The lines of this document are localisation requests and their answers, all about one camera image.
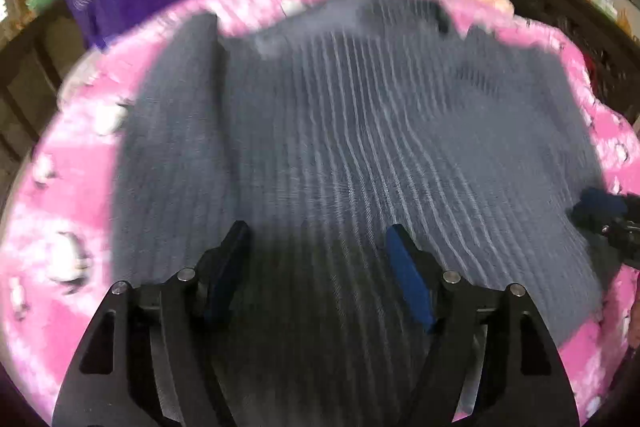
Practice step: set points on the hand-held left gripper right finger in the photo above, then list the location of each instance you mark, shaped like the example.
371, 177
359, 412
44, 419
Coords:
411, 279

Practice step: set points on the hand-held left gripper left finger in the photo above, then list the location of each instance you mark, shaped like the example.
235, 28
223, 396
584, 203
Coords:
227, 269

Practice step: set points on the wooden side table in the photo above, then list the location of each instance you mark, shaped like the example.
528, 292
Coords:
30, 72

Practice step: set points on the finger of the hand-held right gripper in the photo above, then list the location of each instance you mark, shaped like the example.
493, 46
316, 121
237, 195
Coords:
600, 207

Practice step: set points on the dark carved wooden cabinet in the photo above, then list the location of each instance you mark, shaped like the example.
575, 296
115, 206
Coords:
565, 17

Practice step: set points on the grey striped jacket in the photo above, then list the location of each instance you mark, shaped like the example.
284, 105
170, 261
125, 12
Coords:
350, 132

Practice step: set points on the pink penguin printed blanket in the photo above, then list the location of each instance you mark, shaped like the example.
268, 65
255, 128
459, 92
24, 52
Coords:
65, 187

